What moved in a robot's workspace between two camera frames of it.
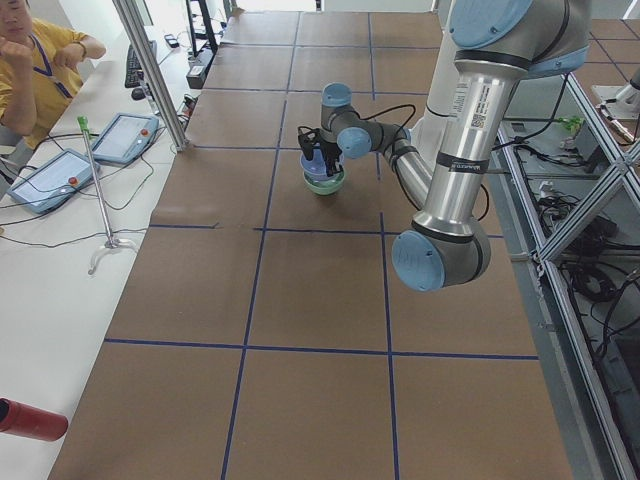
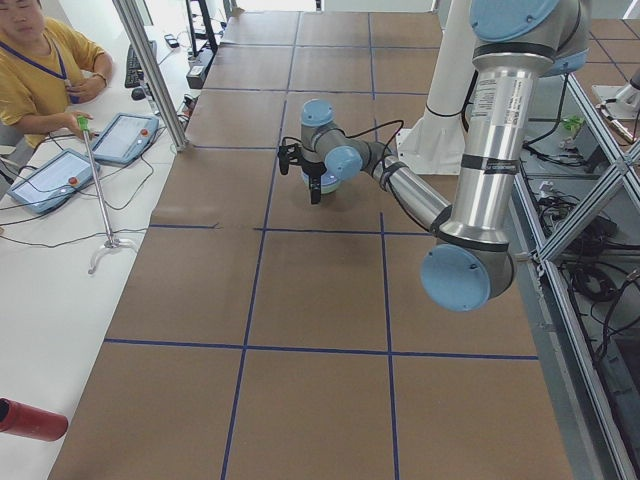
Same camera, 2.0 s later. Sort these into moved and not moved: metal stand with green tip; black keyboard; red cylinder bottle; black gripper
Moved: black gripper
Not moved: black keyboard; red cylinder bottle; metal stand with green tip
